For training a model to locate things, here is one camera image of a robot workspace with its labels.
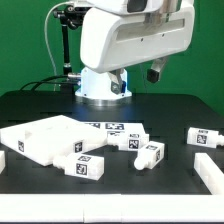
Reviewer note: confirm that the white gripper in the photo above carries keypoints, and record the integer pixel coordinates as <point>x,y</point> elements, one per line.
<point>110,42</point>

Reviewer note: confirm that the white fence rail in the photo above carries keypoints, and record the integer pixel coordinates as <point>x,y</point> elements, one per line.
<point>210,173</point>
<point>111,208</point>

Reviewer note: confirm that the white marker tag sheet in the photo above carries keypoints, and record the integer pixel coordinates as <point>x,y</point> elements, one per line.
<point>117,127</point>

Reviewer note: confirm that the black camera stand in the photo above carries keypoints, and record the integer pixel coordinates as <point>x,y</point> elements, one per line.
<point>71,17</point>

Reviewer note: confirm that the white left fence piece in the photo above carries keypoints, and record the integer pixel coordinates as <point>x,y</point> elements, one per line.
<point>2,161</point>

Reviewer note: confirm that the white square tabletop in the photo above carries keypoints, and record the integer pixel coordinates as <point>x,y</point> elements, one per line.
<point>44,139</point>

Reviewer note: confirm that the white front fence rail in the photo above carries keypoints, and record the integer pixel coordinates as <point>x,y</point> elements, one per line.
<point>111,208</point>

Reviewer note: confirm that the white right fence rail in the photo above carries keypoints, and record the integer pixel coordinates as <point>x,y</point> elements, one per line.
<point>210,173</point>

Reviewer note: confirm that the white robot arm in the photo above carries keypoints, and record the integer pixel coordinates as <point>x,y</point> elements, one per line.
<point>96,87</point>

